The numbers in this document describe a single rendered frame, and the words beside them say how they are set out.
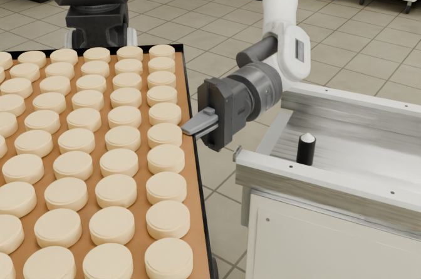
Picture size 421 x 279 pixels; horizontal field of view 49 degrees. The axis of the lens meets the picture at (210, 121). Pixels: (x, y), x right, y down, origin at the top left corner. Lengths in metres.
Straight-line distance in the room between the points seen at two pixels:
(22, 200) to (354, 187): 0.50
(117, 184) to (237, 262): 1.28
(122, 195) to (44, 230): 0.10
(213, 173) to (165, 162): 1.59
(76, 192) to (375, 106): 0.66
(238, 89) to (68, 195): 0.31
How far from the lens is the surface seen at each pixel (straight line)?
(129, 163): 0.62
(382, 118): 1.05
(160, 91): 0.78
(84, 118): 0.73
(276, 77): 0.81
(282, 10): 0.94
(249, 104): 0.76
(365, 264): 0.88
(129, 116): 0.72
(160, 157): 0.63
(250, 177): 0.83
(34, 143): 0.69
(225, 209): 2.02
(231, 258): 1.84
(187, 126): 0.70
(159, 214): 0.55
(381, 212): 0.81
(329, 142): 0.99
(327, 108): 1.05
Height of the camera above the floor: 1.40
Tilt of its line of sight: 33 degrees down
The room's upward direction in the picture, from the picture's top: straight up
